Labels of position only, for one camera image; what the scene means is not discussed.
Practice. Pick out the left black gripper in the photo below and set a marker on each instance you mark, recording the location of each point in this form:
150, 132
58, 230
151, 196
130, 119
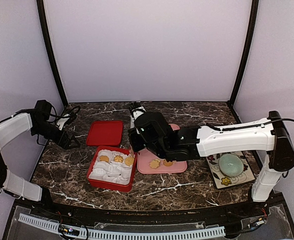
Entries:
65, 145

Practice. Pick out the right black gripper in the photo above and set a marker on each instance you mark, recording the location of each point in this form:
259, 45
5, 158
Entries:
135, 145

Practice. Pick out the flower cookie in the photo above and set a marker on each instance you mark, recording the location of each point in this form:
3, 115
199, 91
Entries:
104, 158
154, 164

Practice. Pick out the red box lid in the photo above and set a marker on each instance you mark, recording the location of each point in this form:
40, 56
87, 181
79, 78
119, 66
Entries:
105, 133

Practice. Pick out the red cookie box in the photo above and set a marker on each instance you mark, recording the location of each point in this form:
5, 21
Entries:
114, 187

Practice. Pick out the swirl butter cookie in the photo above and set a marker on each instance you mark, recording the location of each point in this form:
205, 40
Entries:
118, 158

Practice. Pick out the round waffle cookie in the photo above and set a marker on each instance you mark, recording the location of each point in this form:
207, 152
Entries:
129, 161

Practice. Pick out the metal serving tongs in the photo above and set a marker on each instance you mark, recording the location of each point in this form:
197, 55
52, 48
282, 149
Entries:
136, 141

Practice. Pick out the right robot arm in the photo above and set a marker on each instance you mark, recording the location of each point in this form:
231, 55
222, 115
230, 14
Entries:
267, 134

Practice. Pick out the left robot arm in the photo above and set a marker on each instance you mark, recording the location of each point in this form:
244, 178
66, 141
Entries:
11, 183

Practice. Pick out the round orange cookie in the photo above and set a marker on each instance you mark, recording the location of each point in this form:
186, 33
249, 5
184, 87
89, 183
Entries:
167, 163

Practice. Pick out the pink tray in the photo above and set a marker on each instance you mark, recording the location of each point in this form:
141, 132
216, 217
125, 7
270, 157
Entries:
145, 157

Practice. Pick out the white paper cupcake liners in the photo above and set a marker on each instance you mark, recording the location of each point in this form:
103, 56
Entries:
111, 172

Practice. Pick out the floral square plate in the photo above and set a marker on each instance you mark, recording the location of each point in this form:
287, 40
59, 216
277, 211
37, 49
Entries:
223, 181

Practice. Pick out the light green bowl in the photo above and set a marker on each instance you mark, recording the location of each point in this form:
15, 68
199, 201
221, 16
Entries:
230, 165

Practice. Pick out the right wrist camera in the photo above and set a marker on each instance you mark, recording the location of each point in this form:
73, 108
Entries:
151, 126

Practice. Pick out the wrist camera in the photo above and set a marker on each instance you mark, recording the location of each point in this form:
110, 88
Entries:
44, 107
151, 126

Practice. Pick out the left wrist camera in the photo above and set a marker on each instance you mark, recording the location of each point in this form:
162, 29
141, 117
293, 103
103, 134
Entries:
44, 107

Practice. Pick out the white cable duct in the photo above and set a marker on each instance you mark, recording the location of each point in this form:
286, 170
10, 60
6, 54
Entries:
122, 232

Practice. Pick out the left black frame post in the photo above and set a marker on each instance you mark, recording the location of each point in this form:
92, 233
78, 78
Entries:
50, 51

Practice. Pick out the black frame post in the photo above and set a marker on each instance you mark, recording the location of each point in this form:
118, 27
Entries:
50, 51
245, 52

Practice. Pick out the right black frame post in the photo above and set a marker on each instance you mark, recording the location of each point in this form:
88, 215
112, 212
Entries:
245, 52

